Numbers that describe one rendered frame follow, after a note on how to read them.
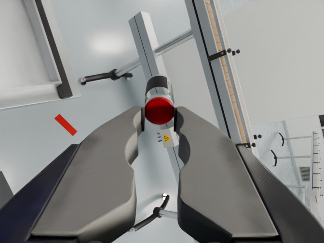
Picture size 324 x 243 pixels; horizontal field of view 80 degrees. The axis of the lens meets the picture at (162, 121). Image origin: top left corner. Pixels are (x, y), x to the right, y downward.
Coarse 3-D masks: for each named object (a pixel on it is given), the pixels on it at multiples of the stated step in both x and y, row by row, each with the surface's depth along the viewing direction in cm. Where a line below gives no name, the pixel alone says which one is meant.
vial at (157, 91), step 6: (150, 78) 16; (168, 78) 16; (168, 84) 15; (150, 90) 14; (156, 90) 13; (162, 90) 13; (168, 90) 14; (150, 96) 13; (156, 96) 13; (162, 96) 13; (168, 96) 14; (174, 102) 14
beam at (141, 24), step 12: (144, 12) 118; (132, 24) 122; (144, 24) 117; (144, 36) 119; (144, 48) 121; (144, 60) 123; (156, 60) 119; (144, 72) 126; (156, 72) 120; (180, 168) 128
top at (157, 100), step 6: (150, 102) 12; (156, 102) 12; (162, 102) 12; (168, 102) 12; (150, 108) 13; (156, 108) 13; (162, 108) 13; (168, 108) 13; (150, 114) 13; (156, 114) 13; (162, 114) 13; (168, 114) 13; (150, 120) 13; (156, 120) 13; (162, 120) 13; (168, 120) 13
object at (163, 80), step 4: (156, 76) 16; (160, 76) 16; (152, 80) 15; (156, 80) 15; (160, 80) 15; (164, 80) 15; (148, 84) 15; (152, 84) 14; (156, 84) 14; (160, 84) 14; (164, 84) 14; (148, 88) 14
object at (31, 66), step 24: (0, 0) 34; (24, 0) 37; (0, 24) 34; (24, 24) 36; (0, 48) 33; (24, 48) 36; (48, 48) 36; (0, 72) 32; (24, 72) 35; (48, 72) 38
